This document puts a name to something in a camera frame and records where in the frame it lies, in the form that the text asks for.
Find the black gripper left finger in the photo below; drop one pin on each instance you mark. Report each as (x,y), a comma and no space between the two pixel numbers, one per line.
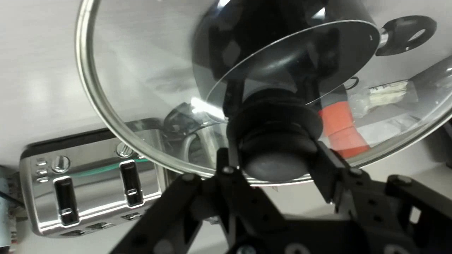
(188,206)

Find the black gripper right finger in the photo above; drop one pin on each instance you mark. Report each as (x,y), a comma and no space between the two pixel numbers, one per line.
(404,216)

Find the glass lid with black knob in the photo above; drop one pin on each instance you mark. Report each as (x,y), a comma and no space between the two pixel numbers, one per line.
(142,70)

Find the stainless steel electric kettle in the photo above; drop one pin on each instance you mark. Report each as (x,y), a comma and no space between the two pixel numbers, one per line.
(188,135)

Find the stainless steel four-slot toaster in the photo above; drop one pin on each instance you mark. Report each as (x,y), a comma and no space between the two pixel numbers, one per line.
(94,187)

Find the clear plastic packet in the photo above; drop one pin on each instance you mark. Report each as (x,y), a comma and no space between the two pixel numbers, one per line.
(386,93)

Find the black frying pan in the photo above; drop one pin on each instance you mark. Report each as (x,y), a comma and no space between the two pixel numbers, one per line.
(404,35)

